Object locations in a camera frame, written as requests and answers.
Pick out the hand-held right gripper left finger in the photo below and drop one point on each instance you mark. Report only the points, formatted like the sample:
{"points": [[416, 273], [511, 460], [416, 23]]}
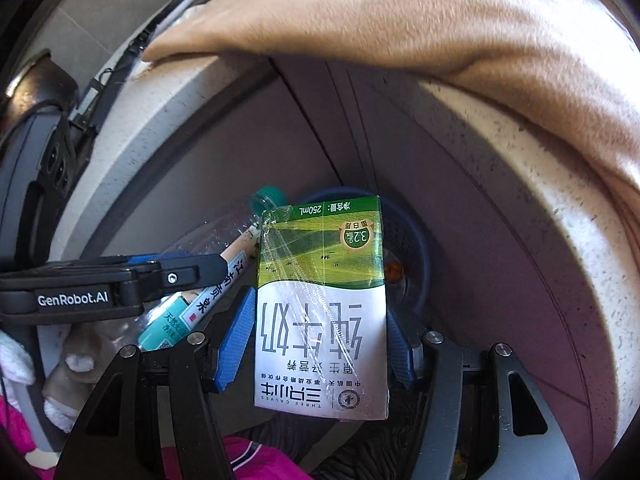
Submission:
{"points": [[235, 347]]}

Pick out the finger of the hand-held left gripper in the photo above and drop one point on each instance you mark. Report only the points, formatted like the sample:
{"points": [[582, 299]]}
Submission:
{"points": [[190, 275]]}

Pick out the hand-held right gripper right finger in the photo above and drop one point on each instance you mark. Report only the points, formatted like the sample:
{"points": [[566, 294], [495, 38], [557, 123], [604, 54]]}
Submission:
{"points": [[400, 352]]}

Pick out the clear bottle with teal cap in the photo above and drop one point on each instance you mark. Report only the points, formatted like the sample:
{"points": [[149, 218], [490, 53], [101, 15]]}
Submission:
{"points": [[197, 310]]}

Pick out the green white milk carton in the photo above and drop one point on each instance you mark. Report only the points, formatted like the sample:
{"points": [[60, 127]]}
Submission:
{"points": [[320, 310]]}

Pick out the dark blue trash bin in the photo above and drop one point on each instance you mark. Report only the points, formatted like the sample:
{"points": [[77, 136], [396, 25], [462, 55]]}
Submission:
{"points": [[406, 240]]}

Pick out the white fluffy cloth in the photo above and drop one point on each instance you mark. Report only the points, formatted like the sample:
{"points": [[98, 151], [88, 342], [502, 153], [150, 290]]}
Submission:
{"points": [[12, 360]]}

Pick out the dark bulky object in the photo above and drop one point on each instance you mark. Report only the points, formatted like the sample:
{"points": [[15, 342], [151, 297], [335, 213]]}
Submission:
{"points": [[30, 185]]}

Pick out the pink clothing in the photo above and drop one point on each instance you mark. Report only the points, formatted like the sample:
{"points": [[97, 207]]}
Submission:
{"points": [[270, 460]]}

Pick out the beige towel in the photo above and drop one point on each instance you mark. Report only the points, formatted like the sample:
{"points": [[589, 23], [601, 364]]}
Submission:
{"points": [[400, 25]]}

